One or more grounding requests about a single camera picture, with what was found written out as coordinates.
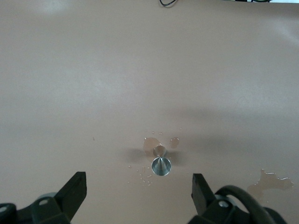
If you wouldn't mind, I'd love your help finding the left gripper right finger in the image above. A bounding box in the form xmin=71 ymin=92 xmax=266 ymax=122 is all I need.
xmin=187 ymin=173 xmax=256 ymax=224

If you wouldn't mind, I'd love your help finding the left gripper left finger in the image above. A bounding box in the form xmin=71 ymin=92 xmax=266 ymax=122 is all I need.
xmin=0 ymin=171 xmax=87 ymax=224

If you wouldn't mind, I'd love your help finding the steel double jigger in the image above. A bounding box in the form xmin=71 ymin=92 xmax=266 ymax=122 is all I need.
xmin=151 ymin=145 xmax=173 ymax=176

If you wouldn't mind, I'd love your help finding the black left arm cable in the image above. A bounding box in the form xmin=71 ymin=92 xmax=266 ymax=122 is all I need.
xmin=214 ymin=185 xmax=278 ymax=224

